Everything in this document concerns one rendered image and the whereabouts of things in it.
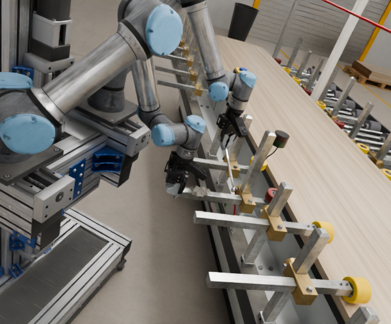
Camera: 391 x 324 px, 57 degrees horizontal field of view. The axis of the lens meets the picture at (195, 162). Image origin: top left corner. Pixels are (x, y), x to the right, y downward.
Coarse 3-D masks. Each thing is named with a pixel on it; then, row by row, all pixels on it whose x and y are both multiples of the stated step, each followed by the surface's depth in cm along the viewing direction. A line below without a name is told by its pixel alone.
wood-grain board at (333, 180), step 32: (224, 64) 294; (256, 64) 322; (256, 96) 251; (288, 96) 272; (256, 128) 207; (288, 128) 220; (320, 128) 236; (288, 160) 185; (320, 160) 195; (352, 160) 208; (320, 192) 167; (352, 192) 176; (384, 192) 185; (352, 224) 152; (384, 224) 159; (320, 256) 129; (352, 256) 134; (384, 256) 140; (384, 288) 125; (384, 320) 112
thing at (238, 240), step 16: (176, 64) 327; (192, 112) 248; (208, 144) 218; (208, 176) 193; (224, 240) 159; (240, 240) 154; (240, 256) 146; (240, 272) 140; (256, 272) 142; (240, 304) 135; (256, 304) 129; (256, 320) 123
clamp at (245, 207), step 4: (240, 184) 159; (240, 188) 156; (236, 192) 158; (240, 192) 154; (244, 196) 152; (248, 196) 153; (244, 200) 150; (240, 204) 152; (244, 204) 148; (248, 204) 149; (252, 204) 149; (240, 208) 152; (244, 208) 150; (248, 208) 150; (252, 208) 150; (244, 212) 151; (248, 212) 151; (252, 212) 152
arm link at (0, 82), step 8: (0, 72) 98; (8, 72) 99; (0, 80) 92; (8, 80) 93; (16, 80) 95; (24, 80) 96; (0, 88) 92; (8, 88) 92; (16, 88) 93; (24, 88) 95; (0, 96) 91
